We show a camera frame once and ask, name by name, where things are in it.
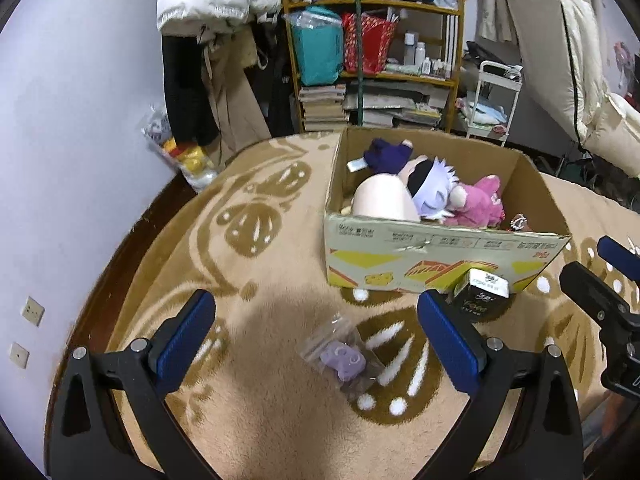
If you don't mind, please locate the cream folded mattress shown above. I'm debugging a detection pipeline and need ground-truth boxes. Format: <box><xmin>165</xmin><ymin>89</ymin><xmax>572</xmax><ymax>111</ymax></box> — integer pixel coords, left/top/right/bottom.
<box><xmin>506</xmin><ymin>0</ymin><xmax>639</xmax><ymax>178</ymax></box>

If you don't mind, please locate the wooden shelf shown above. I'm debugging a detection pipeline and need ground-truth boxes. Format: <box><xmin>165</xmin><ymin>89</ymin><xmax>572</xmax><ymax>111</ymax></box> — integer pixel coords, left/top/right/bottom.
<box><xmin>282</xmin><ymin>0</ymin><xmax>464</xmax><ymax>132</ymax></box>

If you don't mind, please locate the wall socket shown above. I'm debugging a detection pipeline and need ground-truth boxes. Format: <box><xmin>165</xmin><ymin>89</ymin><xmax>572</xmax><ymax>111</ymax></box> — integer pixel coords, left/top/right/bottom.
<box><xmin>9</xmin><ymin>342</ymin><xmax>29</xmax><ymax>370</ymax></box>
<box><xmin>21</xmin><ymin>297</ymin><xmax>44</xmax><ymax>327</ymax></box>

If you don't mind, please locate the wall socket lower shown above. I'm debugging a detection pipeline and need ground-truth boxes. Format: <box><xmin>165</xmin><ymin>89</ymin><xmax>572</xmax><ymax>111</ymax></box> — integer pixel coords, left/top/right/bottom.
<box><xmin>9</xmin><ymin>342</ymin><xmax>29</xmax><ymax>370</ymax></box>

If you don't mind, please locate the stack of books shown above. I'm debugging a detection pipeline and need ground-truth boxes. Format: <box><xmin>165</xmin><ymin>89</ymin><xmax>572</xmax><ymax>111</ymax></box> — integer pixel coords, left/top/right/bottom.
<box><xmin>298</xmin><ymin>79</ymin><xmax>449</xmax><ymax>132</ymax></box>

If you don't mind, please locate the wall socket upper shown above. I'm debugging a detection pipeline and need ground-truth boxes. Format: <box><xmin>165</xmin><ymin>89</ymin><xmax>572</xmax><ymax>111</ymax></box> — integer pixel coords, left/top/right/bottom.
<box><xmin>21</xmin><ymin>297</ymin><xmax>44</xmax><ymax>327</ymax></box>

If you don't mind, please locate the white haired plush doll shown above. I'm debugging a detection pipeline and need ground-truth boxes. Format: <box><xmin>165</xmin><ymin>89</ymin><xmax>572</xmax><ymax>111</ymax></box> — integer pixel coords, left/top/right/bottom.
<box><xmin>347</xmin><ymin>139</ymin><xmax>459</xmax><ymax>223</ymax></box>

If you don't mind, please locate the green pole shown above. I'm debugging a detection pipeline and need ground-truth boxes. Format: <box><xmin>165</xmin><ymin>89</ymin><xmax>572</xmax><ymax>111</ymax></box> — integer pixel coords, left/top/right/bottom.
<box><xmin>355</xmin><ymin>0</ymin><xmax>363</xmax><ymax>127</ymax></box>

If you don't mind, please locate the purple toy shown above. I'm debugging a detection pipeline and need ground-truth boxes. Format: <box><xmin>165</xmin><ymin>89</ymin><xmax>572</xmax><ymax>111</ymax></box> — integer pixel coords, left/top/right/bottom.
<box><xmin>297</xmin><ymin>314</ymin><xmax>384</xmax><ymax>402</ymax></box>

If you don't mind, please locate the white rolling cart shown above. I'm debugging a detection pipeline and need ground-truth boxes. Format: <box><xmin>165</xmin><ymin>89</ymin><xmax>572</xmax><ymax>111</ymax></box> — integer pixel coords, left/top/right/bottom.
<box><xmin>459</xmin><ymin>61</ymin><xmax>523</xmax><ymax>146</ymax></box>

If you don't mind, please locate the pink plush toy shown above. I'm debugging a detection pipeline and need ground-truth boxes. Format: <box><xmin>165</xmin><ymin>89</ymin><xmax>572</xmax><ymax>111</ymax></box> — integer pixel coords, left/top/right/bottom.
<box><xmin>444</xmin><ymin>174</ymin><xmax>506</xmax><ymax>229</ymax></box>

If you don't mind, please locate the red gift bag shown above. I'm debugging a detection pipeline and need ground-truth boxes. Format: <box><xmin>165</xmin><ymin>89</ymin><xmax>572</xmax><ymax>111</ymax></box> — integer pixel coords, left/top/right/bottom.
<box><xmin>342</xmin><ymin>13</ymin><xmax>397</xmax><ymax>75</ymax></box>

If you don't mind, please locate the beige patterned carpet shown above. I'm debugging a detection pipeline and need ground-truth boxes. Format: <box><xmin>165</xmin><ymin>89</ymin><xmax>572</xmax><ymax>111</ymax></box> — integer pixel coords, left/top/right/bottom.
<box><xmin>44</xmin><ymin>131</ymin><xmax>640</xmax><ymax>480</ymax></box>

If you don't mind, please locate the beige trench coat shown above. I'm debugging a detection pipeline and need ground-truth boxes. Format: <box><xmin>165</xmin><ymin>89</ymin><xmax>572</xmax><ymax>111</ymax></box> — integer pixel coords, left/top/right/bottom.
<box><xmin>202</xmin><ymin>26</ymin><xmax>271</xmax><ymax>165</ymax></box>

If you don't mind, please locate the cardboard box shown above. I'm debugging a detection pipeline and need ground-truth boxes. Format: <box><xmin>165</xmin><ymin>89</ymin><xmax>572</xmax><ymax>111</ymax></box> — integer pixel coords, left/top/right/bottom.
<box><xmin>324</xmin><ymin>127</ymin><xmax>572</xmax><ymax>292</ymax></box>

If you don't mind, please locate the black white tissue pack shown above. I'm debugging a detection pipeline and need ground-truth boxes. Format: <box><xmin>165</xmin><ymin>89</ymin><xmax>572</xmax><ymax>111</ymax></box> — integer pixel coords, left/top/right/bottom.
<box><xmin>451</xmin><ymin>269</ymin><xmax>510</xmax><ymax>322</ymax></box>

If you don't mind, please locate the bag of toys on floor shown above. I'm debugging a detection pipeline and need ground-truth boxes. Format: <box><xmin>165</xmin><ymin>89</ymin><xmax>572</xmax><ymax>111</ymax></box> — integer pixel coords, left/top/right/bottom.
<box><xmin>140</xmin><ymin>105</ymin><xmax>218</xmax><ymax>193</ymax></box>

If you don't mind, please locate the teal bag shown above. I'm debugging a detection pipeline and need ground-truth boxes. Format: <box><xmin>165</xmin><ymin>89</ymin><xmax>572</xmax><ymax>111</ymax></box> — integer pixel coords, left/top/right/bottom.
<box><xmin>285</xmin><ymin>6</ymin><xmax>344</xmax><ymax>86</ymax></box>

